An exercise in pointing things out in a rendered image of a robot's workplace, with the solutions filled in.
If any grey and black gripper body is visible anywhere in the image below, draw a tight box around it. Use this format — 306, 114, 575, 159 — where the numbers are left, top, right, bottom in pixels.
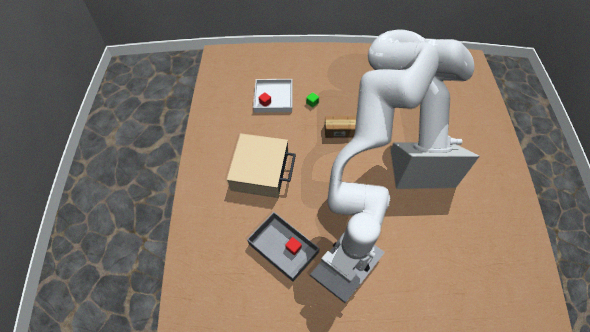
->
334, 232, 372, 271

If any brown cardboard box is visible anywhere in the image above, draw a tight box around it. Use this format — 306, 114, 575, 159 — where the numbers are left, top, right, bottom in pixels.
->
324, 116, 356, 138

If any green block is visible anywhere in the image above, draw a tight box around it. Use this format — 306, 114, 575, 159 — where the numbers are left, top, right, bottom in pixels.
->
306, 92, 319, 107

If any red block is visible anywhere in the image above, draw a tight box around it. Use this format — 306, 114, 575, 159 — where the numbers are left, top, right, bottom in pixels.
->
285, 237, 302, 255
258, 92, 272, 107

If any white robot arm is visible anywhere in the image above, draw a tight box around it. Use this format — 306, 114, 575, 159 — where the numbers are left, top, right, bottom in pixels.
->
321, 30, 474, 283

